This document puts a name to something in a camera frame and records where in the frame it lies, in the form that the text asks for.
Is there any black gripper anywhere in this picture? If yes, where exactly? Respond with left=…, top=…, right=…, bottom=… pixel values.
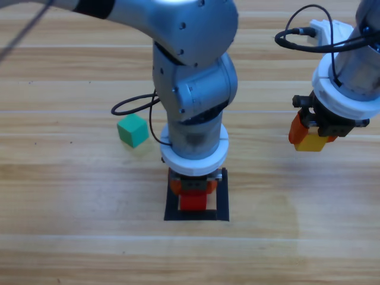
left=168, top=167, right=224, bottom=196
left=288, top=90, right=371, bottom=146

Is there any white camera mount ring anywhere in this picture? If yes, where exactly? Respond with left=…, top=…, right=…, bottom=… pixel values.
left=309, top=19, right=380, bottom=121
left=160, top=123, right=231, bottom=176

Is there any yellow cube block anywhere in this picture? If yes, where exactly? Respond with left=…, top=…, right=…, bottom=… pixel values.
left=294, top=132, right=327, bottom=153

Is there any green cube block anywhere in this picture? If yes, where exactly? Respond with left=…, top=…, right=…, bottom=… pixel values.
left=116, top=113, right=150, bottom=148

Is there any thin dark cable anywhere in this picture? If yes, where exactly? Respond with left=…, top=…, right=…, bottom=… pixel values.
left=0, top=0, right=55, bottom=62

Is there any red cube block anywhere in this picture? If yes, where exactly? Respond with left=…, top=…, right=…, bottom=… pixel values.
left=180, top=189, right=208, bottom=212

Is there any black tape square outline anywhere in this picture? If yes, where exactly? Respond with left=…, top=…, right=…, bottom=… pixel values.
left=163, top=168, right=230, bottom=222

